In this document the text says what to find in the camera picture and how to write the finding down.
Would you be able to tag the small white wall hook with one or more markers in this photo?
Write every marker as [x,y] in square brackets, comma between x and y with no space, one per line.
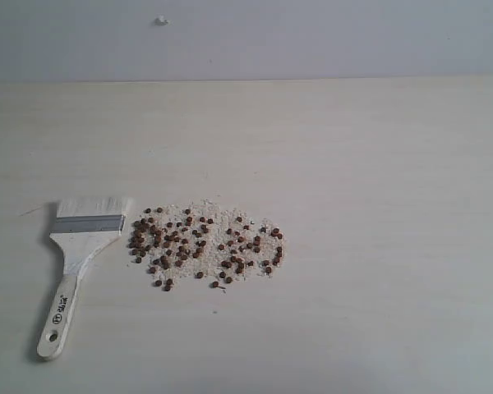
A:
[161,21]

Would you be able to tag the pile of rice and pellets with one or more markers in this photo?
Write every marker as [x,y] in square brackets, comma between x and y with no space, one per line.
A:
[204,242]

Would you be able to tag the white paint brush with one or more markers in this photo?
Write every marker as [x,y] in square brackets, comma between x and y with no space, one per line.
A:
[83,227]

